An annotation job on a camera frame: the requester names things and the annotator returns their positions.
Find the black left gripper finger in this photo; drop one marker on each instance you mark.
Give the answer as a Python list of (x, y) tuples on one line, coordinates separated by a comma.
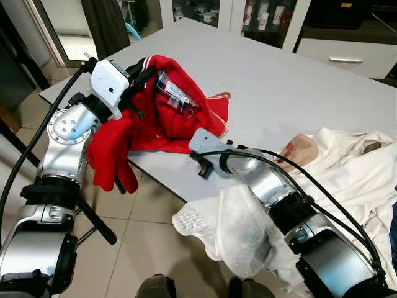
[(139, 65), (144, 79)]

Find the red shirt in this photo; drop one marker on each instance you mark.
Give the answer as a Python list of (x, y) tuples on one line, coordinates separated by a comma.
[(167, 124)]

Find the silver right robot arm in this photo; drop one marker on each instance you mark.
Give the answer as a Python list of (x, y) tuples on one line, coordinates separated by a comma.
[(310, 230)]

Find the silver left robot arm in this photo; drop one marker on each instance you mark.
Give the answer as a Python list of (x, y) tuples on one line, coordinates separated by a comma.
[(62, 149)]

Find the grey curtain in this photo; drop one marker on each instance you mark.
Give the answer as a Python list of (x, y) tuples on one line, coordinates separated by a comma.
[(105, 25)]

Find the white glass-door cabinet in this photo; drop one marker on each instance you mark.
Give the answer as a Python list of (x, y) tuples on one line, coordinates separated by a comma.
[(229, 12)]

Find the white folding table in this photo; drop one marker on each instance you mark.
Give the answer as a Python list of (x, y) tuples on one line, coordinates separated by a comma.
[(273, 81)]

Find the white printed cup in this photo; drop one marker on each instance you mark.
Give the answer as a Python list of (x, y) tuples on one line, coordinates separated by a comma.
[(249, 13), (279, 13), (263, 15)]

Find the grey left robot leg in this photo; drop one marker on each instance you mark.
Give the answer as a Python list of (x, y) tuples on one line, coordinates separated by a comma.
[(155, 287)]

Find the grey robot leg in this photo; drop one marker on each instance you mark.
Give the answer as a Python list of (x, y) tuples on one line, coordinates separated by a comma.
[(248, 288), (155, 287)]

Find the grey right robot leg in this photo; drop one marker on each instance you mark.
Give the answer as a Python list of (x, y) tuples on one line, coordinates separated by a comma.
[(248, 288)]

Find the black TV stand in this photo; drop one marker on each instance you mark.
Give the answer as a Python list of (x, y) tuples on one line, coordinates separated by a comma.
[(360, 18)]

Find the white drawer unit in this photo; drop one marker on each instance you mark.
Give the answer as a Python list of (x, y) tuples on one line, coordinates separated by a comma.
[(347, 59)]

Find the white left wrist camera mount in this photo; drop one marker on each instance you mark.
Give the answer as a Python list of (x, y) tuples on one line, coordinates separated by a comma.
[(110, 84)]

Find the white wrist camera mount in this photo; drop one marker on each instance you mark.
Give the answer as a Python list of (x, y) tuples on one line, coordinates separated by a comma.
[(208, 141), (110, 84)]

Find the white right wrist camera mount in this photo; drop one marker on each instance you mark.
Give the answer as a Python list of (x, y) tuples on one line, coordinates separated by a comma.
[(208, 141)]

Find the sliding glass door frame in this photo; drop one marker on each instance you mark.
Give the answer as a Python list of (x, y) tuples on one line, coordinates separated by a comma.
[(46, 31)]

